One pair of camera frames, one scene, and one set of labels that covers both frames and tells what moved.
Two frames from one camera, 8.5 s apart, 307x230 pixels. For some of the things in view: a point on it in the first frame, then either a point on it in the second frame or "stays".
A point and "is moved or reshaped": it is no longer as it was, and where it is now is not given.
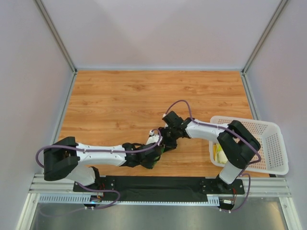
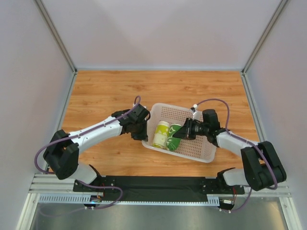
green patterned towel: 158,157 is moved or reshaped
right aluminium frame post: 265,34 stays
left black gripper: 155,157 -> 140,133
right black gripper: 169,138 -> 188,129
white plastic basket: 267,134 -> 198,115
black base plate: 160,188 stays
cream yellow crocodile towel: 219,155 is moved or reshaped
